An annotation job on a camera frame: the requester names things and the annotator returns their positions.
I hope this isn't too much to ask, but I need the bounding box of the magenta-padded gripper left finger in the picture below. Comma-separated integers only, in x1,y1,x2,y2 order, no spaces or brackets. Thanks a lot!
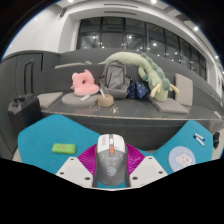
54,143,100,189

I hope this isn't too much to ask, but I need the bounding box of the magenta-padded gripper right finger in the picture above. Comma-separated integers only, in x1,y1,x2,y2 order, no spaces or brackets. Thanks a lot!
124,143,169,189

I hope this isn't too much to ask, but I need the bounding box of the grey and white computer mouse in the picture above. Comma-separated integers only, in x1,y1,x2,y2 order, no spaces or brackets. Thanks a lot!
92,133,131,189

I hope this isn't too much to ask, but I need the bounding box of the round light blue mouse pad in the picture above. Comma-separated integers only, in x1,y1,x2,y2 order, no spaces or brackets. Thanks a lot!
167,145,197,173

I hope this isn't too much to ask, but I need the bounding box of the green rectangular case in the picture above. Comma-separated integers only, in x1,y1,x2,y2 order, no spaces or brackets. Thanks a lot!
51,142,77,155

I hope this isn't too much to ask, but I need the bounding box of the white marker with black cap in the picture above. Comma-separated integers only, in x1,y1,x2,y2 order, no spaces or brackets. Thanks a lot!
194,136,206,147

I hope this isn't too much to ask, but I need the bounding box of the flat square grey cushion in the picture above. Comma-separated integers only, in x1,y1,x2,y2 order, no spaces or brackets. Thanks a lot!
36,91,64,109
148,96,190,115

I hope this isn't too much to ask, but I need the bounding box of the round grey seat cushion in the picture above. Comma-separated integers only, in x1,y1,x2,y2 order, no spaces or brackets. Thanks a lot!
61,91,101,108

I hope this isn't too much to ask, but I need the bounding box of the small black bag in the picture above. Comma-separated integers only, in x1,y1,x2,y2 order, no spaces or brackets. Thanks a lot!
212,131,221,150

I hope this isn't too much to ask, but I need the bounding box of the black suitcase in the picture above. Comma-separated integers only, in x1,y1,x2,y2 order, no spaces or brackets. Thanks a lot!
7,93,44,143

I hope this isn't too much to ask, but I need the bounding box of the navy blue starred bag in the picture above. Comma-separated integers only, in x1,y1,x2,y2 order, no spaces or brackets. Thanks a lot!
126,79,150,100

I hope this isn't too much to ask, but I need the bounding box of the pink plush pillow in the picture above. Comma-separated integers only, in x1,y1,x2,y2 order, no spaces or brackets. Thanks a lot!
70,69,101,97

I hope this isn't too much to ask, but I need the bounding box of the upright square grey cushion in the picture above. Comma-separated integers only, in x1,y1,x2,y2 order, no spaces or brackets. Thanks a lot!
174,73,195,107

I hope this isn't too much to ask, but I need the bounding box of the green dragon plush toy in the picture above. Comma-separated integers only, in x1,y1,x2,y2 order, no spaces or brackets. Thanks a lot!
84,51,180,103

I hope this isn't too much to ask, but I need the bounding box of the grey backpack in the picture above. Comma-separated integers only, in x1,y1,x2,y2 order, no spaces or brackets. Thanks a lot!
98,60,132,100

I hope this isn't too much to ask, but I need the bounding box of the beige rope coil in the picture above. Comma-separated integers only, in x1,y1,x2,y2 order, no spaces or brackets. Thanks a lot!
88,93,118,113

